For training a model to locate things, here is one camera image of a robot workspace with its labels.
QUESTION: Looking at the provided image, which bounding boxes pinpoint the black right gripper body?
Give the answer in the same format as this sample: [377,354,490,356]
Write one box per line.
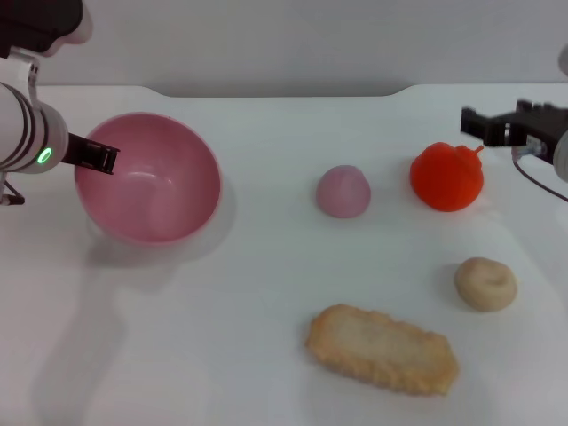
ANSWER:
[505,108,568,163]

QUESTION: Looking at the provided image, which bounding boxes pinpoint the orange toy fruit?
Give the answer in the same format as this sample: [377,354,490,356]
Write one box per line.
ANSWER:
[409,141,485,214]

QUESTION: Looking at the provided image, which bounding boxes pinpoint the pink plastic bowl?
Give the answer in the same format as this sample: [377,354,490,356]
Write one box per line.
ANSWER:
[74,112,222,246]

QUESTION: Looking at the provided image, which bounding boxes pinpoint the beige round bun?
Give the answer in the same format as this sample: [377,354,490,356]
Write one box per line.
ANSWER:
[454,256,518,313]

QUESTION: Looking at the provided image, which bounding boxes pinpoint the pink dome-shaped bun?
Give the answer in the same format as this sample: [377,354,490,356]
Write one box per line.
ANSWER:
[315,164,372,219]

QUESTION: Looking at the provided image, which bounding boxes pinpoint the fried breaded cutlet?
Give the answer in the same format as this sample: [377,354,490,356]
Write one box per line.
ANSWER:
[304,304,460,397]

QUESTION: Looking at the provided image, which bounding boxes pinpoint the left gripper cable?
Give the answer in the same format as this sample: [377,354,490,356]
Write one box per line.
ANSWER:
[0,175,27,208]

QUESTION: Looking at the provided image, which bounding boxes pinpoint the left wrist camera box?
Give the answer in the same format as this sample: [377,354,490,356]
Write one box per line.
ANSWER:
[0,0,94,58]

